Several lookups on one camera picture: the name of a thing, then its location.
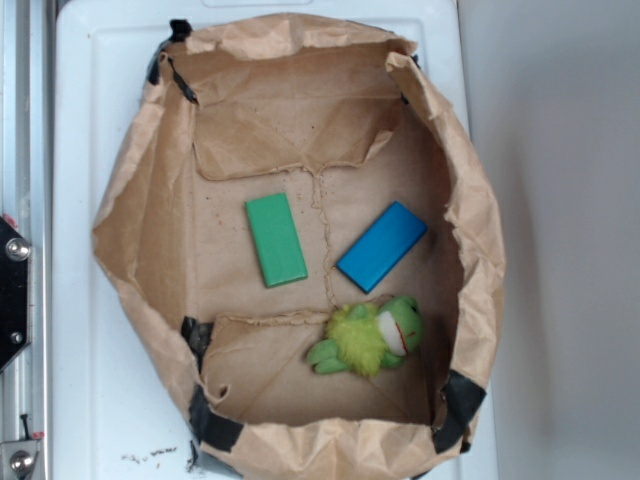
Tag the blue rectangular block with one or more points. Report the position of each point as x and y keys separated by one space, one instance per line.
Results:
x=379 y=249

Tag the aluminium frame rail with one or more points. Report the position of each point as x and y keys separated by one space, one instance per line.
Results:
x=27 y=84

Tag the green plush frog toy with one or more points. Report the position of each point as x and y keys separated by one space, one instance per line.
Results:
x=365 y=338

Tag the white plastic bin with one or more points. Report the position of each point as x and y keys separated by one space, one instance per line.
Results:
x=111 y=417

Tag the brown paper bag liner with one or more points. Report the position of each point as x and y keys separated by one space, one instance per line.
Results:
x=338 y=116

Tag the green rectangular block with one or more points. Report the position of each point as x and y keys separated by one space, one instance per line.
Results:
x=276 y=240

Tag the black metal bracket plate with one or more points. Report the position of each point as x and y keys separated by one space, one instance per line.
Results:
x=16 y=331

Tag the silver corner bracket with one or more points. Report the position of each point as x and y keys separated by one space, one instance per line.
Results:
x=19 y=459

